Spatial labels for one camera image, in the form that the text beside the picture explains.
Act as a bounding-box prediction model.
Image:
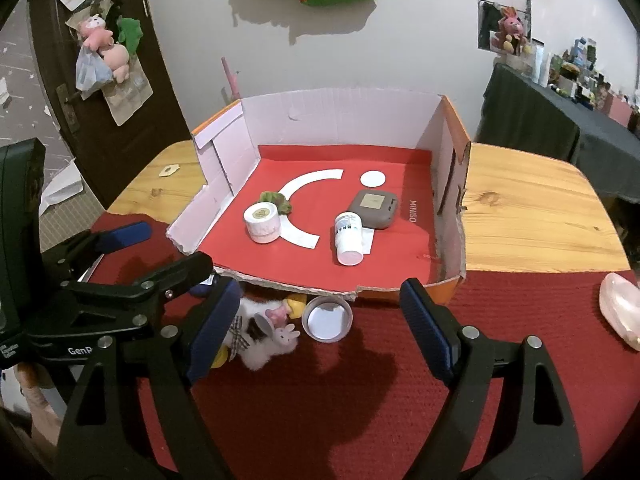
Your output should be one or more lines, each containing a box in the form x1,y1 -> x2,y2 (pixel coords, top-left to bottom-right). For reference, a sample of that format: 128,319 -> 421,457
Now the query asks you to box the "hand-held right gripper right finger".
399,277 -> 586,480

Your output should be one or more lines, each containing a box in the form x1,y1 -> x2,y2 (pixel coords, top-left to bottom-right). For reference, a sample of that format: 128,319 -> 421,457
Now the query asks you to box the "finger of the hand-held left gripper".
42,221 -> 153,281
62,251 -> 215,326

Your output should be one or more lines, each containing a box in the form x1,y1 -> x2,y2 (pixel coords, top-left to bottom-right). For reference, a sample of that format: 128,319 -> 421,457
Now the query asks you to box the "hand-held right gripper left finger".
55,276 -> 244,480

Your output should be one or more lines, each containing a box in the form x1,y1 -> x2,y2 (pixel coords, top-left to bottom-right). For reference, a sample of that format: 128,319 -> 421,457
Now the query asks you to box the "white fluffy plush toy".
220,297 -> 301,372

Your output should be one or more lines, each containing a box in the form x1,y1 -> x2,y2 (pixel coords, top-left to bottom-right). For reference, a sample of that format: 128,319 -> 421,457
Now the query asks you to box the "pink figure toy white base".
252,307 -> 291,336

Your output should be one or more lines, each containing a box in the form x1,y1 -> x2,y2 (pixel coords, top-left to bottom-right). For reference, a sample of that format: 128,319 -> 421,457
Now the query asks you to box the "white round jar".
243,202 -> 283,245

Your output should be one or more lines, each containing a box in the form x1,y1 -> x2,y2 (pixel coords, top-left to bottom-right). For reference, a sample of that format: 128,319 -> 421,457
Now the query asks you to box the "clear round lid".
301,296 -> 354,345

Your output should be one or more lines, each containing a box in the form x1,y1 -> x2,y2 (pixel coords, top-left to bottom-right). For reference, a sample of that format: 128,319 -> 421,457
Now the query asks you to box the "green fuzzy toy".
259,190 -> 295,216

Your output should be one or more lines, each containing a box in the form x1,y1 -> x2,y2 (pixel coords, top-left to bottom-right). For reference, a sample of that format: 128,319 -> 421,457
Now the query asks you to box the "white pill bottle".
334,211 -> 364,267

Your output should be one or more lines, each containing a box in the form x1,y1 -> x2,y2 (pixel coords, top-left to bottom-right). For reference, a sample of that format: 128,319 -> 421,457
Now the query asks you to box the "grey square case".
347,190 -> 399,231

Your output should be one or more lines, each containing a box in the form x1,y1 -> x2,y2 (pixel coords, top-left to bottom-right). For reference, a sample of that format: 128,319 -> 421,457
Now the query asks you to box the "orange cardboard box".
166,87 -> 473,303

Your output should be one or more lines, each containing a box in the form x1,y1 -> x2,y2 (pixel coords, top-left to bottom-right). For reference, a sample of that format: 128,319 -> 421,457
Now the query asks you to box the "person's left hand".
17,362 -> 66,443

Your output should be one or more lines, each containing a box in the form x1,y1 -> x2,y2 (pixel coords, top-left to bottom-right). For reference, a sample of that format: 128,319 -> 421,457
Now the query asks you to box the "white paper sheet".
40,160 -> 83,208

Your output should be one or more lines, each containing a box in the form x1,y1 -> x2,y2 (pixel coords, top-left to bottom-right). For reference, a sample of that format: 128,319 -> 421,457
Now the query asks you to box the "red knitted blanket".
75,212 -> 640,480

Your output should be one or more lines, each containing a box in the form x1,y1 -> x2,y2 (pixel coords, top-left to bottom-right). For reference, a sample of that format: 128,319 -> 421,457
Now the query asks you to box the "red printed paper sheet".
192,145 -> 443,295

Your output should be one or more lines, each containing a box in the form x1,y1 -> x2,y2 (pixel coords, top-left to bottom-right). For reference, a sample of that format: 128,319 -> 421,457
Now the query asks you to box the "beige hanging paper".
102,60 -> 153,127

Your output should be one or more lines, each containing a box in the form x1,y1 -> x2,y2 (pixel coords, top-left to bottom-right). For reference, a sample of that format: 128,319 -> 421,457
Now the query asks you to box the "dark brown door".
27,0 -> 193,211

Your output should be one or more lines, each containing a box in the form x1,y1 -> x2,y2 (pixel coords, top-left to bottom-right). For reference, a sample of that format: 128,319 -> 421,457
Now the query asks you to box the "clear plastic bag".
75,45 -> 113,101

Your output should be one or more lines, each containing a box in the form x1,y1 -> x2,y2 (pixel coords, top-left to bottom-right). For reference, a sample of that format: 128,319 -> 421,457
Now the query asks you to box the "pale pink plush toy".
100,44 -> 132,83

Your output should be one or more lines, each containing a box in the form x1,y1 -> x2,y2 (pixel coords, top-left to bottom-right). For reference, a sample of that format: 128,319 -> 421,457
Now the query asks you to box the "pink stick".
221,57 -> 242,103

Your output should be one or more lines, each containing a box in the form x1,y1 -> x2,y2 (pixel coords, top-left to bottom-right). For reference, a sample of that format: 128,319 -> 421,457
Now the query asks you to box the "pink glasses case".
599,272 -> 640,352

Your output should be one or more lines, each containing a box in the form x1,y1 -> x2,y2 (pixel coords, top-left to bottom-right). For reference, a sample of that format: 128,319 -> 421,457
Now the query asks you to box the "green plush toy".
116,17 -> 144,56

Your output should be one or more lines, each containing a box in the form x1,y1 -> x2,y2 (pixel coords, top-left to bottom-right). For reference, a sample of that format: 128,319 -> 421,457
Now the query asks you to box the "dark tablecloth side table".
475,62 -> 640,201

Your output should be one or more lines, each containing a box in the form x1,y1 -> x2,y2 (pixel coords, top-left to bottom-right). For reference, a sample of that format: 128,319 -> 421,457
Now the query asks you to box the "clutter of bottles and boxes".
530,37 -> 640,131

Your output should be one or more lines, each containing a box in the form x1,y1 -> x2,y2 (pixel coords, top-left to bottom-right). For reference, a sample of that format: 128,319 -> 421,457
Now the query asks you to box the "pink rabbit plush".
492,7 -> 532,56

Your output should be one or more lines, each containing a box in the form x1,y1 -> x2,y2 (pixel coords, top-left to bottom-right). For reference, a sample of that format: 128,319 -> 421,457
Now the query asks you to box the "door handle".
56,84 -> 81,133

